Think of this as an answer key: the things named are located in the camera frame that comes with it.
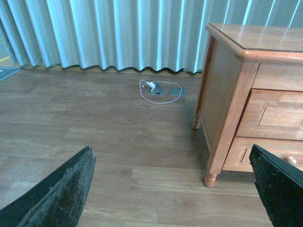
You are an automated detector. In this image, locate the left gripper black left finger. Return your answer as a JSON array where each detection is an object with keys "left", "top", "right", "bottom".
[{"left": 0, "top": 147, "right": 96, "bottom": 227}]

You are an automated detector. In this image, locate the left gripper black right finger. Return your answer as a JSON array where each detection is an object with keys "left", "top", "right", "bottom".
[{"left": 253, "top": 158, "right": 303, "bottom": 227}]

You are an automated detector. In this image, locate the lower drawer wooden knob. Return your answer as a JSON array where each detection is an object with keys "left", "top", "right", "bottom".
[{"left": 285, "top": 157, "right": 297, "bottom": 166}]

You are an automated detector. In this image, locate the wooden nightstand cabinet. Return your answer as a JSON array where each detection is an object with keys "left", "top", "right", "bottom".
[{"left": 193, "top": 23, "right": 303, "bottom": 187}]

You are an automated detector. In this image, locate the dark floor mat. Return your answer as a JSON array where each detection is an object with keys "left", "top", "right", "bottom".
[{"left": 0, "top": 67, "right": 20, "bottom": 81}]

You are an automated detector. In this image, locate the closed grey floor socket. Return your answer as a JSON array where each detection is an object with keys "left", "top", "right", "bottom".
[{"left": 169, "top": 88, "right": 186, "bottom": 96}]

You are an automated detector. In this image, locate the white plug in socket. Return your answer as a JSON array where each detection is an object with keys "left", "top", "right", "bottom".
[{"left": 142, "top": 81, "right": 155, "bottom": 89}]

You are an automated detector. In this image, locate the open grey floor socket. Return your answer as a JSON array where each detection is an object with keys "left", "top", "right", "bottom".
[{"left": 148, "top": 82, "right": 164, "bottom": 95}]

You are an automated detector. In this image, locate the light grey pleated curtain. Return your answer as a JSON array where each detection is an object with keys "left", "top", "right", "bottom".
[{"left": 0, "top": 0, "right": 303, "bottom": 72}]

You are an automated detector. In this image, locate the white floor cable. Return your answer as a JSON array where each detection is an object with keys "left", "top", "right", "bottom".
[{"left": 139, "top": 79, "right": 183, "bottom": 105}]

